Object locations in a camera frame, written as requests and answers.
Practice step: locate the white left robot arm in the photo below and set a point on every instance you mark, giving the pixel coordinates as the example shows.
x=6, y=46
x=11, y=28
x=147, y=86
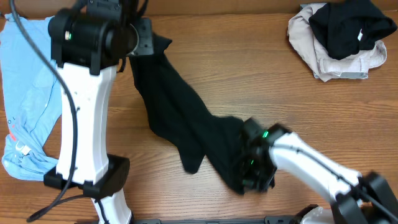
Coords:
x=89, y=49

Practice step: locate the black shirt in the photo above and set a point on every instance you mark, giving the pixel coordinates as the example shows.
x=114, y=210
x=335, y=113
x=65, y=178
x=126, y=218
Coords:
x=177, y=113

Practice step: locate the black folded garment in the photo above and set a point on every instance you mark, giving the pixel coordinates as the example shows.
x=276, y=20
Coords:
x=346, y=28

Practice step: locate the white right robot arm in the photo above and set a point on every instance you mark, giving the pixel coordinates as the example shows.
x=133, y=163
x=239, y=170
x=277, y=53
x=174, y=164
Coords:
x=353, y=197

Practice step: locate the beige garment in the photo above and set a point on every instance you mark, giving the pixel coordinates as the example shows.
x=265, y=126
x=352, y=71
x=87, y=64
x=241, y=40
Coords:
x=316, y=56

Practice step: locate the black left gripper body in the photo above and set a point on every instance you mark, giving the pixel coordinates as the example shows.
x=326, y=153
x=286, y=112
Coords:
x=145, y=35

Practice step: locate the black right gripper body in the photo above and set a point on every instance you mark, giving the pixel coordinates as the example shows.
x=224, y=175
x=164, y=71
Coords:
x=249, y=160

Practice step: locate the light blue t-shirt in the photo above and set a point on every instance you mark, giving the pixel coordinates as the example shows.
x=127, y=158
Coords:
x=33, y=104

